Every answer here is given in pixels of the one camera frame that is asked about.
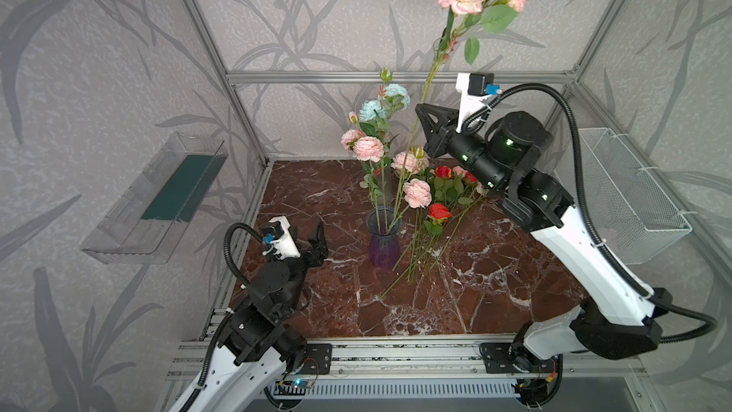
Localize small pink flower stem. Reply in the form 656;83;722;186
391;146;433;220

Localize red rose stem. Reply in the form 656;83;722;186
380;203;452;299

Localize purple glass vase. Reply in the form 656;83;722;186
366;207;401;270

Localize light blue flower stem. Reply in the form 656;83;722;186
351;68;411;230

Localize pink carnation tall stem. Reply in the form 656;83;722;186
421;0;527;100

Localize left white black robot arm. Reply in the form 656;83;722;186
172;217;329;411

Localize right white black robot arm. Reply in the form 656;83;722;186
416;83;718;370

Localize mixed artificial flower pile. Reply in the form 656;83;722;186
394;165;487;283

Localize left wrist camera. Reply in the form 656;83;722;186
262;216;300;261

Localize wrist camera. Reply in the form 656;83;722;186
455;72;502;133
262;216;300;261

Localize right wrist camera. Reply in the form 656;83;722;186
455;72;502;133

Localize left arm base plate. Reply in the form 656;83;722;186
270;341;334;376

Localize aluminium front rail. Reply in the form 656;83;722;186
164;334;647;383

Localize white wire mesh basket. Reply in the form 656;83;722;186
579;128;692;265

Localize clear plastic wall bin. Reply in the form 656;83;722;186
80;133;229;265

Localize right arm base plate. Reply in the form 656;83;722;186
480;343;562;377

